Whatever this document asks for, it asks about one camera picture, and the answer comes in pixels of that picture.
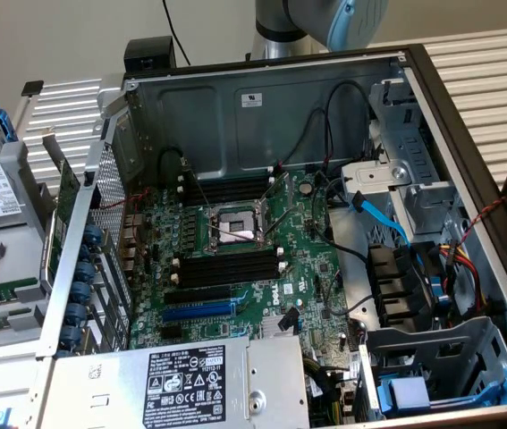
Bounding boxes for silver power supply unit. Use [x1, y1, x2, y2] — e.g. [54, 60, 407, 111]
[38, 333, 311, 429]

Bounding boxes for blue wire connector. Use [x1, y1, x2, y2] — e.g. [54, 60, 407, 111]
[429, 275, 452, 307]

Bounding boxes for grey parts rack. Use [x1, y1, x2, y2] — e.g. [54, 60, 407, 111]
[0, 138, 55, 357]

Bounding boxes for thin metal locking lever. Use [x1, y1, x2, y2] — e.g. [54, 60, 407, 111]
[261, 205, 300, 238]
[183, 163, 218, 224]

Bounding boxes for thin black hanging cable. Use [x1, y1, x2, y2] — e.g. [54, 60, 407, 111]
[161, 0, 191, 67]

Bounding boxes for metal socket cover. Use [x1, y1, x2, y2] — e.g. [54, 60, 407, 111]
[256, 172, 292, 224]

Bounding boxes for white case sticker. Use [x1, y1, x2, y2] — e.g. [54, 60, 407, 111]
[234, 91, 265, 109]

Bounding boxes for long black expansion slot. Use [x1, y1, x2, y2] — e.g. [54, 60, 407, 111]
[163, 284, 235, 306]

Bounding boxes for thin black looped wire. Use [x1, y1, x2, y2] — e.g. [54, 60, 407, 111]
[324, 80, 373, 165]

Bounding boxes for grey disk bay cage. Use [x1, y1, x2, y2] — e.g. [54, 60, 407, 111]
[355, 315, 507, 424]

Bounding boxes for silver metal corner bracket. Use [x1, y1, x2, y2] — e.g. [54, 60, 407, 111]
[96, 74, 129, 135]

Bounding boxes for RAM slot white latches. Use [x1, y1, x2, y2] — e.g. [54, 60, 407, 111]
[177, 165, 276, 185]
[171, 247, 286, 265]
[177, 176, 276, 197]
[170, 262, 288, 283]

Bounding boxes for thin red wire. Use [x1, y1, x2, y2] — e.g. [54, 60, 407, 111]
[100, 186, 152, 238]

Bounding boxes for CPU socket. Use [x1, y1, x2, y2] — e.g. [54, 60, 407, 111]
[206, 203, 277, 256]

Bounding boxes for silver disk bay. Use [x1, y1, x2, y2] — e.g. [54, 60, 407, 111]
[340, 78, 464, 238]

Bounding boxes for blue disk tray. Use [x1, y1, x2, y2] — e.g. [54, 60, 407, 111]
[376, 364, 507, 416]

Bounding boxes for twisted red black wire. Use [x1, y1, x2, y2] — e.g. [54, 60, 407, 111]
[456, 196, 507, 247]

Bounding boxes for green Dell motherboard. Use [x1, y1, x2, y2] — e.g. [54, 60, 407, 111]
[125, 167, 361, 358]

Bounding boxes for black plastic fan shroud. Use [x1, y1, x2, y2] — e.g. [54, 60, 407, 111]
[366, 242, 451, 334]

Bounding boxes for silver chipset heatsink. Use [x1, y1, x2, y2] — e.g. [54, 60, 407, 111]
[259, 312, 301, 339]

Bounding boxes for blue expansion slot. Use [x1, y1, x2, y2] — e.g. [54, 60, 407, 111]
[161, 299, 237, 324]

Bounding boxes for thick black wire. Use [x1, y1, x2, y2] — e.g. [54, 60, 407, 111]
[310, 172, 370, 265]

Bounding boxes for red yellow power wires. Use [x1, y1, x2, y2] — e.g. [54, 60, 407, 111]
[438, 239, 491, 316]

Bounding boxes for light blue disk wire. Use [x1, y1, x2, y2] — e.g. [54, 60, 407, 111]
[350, 189, 424, 269]

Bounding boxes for open black PC case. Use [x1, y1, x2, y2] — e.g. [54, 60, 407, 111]
[36, 43, 507, 429]

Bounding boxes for short black arched wire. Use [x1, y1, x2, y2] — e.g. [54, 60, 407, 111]
[157, 146, 191, 180]

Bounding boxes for black wire plug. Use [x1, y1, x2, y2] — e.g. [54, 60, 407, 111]
[278, 307, 301, 332]

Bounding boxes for green graphics card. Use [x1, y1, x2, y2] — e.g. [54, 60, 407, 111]
[38, 127, 82, 294]

